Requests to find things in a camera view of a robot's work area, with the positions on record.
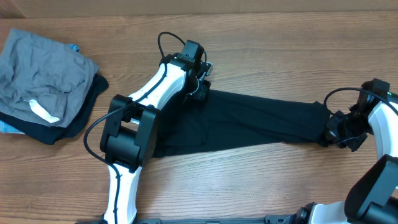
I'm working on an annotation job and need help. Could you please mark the black folded garment in stack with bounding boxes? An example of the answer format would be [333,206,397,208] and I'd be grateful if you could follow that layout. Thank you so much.
[1,74,109,145]

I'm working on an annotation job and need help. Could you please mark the grey folded shirt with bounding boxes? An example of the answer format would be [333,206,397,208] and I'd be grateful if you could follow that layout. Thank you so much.
[1,29,99,128]

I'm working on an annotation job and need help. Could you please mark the light blue folded garment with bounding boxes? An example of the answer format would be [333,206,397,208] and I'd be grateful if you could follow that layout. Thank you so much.
[1,44,80,134]

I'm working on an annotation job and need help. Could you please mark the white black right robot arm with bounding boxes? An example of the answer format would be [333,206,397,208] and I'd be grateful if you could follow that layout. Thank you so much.
[284,93,397,224]

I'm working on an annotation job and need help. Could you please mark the black t-shirt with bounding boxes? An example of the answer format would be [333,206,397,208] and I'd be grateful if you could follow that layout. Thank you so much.
[154,90,330,158]

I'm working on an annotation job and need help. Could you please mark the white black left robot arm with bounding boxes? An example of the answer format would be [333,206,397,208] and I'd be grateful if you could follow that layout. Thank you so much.
[100,54,213,223]

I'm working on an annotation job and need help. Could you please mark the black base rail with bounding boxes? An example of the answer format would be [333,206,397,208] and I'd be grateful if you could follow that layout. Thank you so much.
[74,213,312,224]

